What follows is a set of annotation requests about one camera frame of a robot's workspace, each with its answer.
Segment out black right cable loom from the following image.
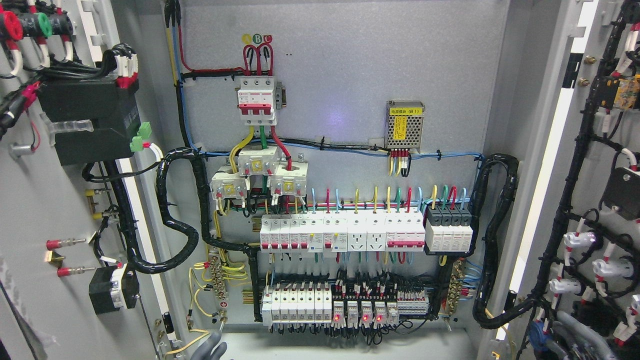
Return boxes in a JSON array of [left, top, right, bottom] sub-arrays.
[[471, 153, 521, 330]]

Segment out white socket breaker row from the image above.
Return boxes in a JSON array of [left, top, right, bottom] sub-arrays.
[[259, 209, 425, 256]]

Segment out black cable loom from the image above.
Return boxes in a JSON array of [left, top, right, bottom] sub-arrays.
[[471, 153, 521, 330], [82, 147, 261, 275]]

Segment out black left cable loom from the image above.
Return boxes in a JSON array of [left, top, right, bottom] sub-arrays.
[[82, 147, 261, 275]]

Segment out black digital power meter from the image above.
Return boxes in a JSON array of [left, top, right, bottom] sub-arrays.
[[38, 76, 142, 166]]

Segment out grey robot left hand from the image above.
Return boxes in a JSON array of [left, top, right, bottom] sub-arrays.
[[190, 331, 227, 360]]

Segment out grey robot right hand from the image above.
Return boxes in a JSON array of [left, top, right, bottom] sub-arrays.
[[544, 311, 618, 360]]

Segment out brass ground bus bar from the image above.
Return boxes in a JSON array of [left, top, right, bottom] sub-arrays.
[[208, 247, 229, 314]]

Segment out red white main breaker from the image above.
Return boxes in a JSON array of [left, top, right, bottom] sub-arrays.
[[237, 76, 286, 126]]

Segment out white current transformers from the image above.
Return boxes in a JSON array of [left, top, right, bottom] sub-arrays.
[[210, 145, 308, 203]]

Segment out perforated metal power supply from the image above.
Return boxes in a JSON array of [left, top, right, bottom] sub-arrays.
[[385, 100, 425, 150]]

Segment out black surge protector block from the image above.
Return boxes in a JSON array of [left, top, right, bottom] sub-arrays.
[[424, 205, 473, 255]]

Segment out grey cabinet door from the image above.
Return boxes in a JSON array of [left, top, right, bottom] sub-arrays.
[[470, 0, 639, 360], [0, 0, 183, 360]]

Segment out relay terminal row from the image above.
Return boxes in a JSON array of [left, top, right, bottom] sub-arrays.
[[261, 271, 430, 337]]

